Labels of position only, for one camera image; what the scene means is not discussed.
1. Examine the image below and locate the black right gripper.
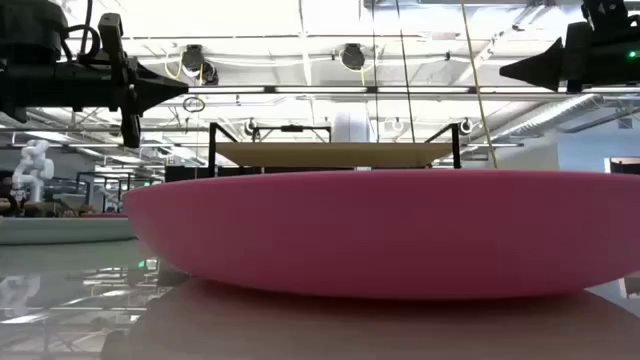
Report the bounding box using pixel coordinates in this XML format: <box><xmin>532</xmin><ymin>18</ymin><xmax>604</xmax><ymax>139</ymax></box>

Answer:
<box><xmin>499</xmin><ymin>21</ymin><xmax>640</xmax><ymax>95</ymax></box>

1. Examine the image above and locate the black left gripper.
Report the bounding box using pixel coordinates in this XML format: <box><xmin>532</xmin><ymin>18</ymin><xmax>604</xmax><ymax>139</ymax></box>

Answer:
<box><xmin>0</xmin><ymin>12</ymin><xmax>191</xmax><ymax>150</ymax></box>

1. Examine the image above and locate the pink round plate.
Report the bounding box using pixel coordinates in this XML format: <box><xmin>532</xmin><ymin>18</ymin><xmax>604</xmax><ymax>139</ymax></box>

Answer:
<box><xmin>122</xmin><ymin>168</ymin><xmax>640</xmax><ymax>301</ymax></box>

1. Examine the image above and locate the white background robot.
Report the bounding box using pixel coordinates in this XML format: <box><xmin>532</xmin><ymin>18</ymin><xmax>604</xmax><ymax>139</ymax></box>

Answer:
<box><xmin>11</xmin><ymin>139</ymin><xmax>56</xmax><ymax>204</ymax></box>

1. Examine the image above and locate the long ceiling light strip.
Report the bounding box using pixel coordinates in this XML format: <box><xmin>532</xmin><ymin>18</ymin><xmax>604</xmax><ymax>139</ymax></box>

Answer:
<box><xmin>188</xmin><ymin>85</ymin><xmax>474</xmax><ymax>95</ymax></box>

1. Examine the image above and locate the white cylindrical ceiling fixture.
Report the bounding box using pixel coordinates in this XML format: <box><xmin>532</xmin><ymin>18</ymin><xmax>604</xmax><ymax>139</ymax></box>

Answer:
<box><xmin>331</xmin><ymin>110</ymin><xmax>372</xmax><ymax>144</ymax></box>

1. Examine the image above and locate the silver ceiling duct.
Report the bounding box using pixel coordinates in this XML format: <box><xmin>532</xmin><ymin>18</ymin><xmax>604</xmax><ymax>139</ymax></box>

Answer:
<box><xmin>491</xmin><ymin>93</ymin><xmax>604</xmax><ymax>145</ymax></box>

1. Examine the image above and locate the black ceiling cable reel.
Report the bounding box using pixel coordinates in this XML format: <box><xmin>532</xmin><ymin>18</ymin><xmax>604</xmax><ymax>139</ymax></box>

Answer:
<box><xmin>180</xmin><ymin>43</ymin><xmax>220</xmax><ymax>87</ymax></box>
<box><xmin>339</xmin><ymin>42</ymin><xmax>368</xmax><ymax>73</ymax></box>

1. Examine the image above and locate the yellow hanging cord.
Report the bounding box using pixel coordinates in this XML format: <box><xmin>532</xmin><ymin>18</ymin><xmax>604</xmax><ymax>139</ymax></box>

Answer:
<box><xmin>459</xmin><ymin>0</ymin><xmax>499</xmax><ymax>170</ymax></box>

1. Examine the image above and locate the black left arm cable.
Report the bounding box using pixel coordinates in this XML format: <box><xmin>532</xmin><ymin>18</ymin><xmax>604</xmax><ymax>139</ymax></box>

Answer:
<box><xmin>60</xmin><ymin>0</ymin><xmax>103</xmax><ymax>64</ymax></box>

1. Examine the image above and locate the black background workstation frame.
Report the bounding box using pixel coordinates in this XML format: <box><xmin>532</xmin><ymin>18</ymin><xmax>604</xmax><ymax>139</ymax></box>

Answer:
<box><xmin>75</xmin><ymin>171</ymin><xmax>167</xmax><ymax>215</ymax></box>

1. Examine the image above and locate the black hanging cable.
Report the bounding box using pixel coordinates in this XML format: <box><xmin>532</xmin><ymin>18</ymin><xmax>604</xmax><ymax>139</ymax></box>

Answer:
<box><xmin>395</xmin><ymin>0</ymin><xmax>417</xmax><ymax>144</ymax></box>

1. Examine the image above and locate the black background metal frame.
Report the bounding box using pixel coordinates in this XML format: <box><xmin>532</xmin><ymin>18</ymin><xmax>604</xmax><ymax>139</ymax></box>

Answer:
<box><xmin>251</xmin><ymin>124</ymin><xmax>333</xmax><ymax>144</ymax></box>

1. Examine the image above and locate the black wire dish rack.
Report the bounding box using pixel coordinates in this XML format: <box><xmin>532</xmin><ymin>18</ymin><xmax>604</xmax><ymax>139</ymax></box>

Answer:
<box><xmin>208</xmin><ymin>121</ymin><xmax>462</xmax><ymax>179</ymax></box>

